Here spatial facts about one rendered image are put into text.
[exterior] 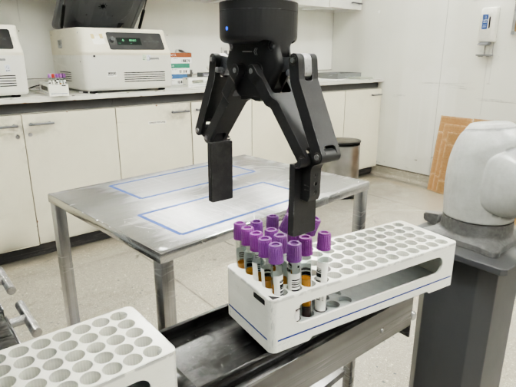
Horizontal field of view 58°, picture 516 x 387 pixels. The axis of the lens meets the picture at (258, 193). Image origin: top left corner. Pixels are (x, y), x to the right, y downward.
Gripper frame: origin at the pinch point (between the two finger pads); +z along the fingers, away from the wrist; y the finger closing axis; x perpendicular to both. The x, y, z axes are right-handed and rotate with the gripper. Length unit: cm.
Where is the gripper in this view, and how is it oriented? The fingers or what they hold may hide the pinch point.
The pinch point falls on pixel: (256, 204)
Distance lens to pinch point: 49.4
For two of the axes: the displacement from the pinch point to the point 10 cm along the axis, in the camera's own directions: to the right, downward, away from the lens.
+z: -0.1, 9.6, 2.8
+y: -6.3, -2.2, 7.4
